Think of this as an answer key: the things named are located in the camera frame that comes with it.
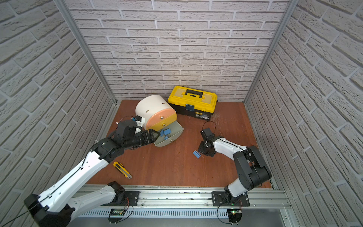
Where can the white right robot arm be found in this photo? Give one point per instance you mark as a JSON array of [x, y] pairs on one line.
[[251, 167]]

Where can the aluminium rail frame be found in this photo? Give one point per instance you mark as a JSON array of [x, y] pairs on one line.
[[189, 202]]

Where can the left circuit board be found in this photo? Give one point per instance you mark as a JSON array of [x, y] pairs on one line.
[[117, 215]]

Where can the yellow utility knife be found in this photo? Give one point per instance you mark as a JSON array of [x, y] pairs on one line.
[[120, 167]]

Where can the orange top drawer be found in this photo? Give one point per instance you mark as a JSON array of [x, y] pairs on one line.
[[168, 113]]

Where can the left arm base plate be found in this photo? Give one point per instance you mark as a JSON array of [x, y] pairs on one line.
[[130, 197]]

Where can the round white drawer cabinet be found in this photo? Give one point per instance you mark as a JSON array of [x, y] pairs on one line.
[[149, 106]]

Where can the circuit board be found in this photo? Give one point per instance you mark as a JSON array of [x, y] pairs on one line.
[[234, 216], [117, 215]]

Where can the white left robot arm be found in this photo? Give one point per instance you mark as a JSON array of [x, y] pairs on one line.
[[57, 206]]

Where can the right circuit board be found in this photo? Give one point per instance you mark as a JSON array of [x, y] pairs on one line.
[[234, 216]]

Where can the yellow black toolbox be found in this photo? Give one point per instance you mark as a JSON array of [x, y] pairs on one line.
[[192, 102]]

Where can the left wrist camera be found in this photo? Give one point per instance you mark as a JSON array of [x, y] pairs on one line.
[[128, 127]]

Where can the grey bottom drawer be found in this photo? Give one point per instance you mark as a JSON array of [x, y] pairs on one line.
[[176, 130]]

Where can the yellow drawer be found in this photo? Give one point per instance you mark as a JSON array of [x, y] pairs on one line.
[[162, 124]]

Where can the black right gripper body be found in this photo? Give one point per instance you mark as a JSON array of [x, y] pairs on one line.
[[203, 148]]

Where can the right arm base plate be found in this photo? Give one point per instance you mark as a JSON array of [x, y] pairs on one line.
[[225, 199]]

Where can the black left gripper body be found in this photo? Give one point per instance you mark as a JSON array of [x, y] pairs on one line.
[[151, 136]]

